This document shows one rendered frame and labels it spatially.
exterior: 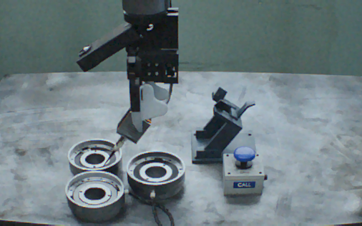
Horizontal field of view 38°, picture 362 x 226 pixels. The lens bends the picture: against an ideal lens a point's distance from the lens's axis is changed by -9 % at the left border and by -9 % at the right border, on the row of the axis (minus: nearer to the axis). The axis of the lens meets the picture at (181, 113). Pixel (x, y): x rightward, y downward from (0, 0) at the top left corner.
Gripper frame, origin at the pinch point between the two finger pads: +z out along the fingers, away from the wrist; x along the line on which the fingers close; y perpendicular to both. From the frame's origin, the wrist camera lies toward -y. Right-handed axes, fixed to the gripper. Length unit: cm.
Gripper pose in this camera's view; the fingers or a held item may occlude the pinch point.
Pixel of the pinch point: (136, 119)
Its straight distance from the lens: 98.3
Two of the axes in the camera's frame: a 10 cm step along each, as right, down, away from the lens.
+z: 0.0, 8.7, 5.0
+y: 10.0, 0.0, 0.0
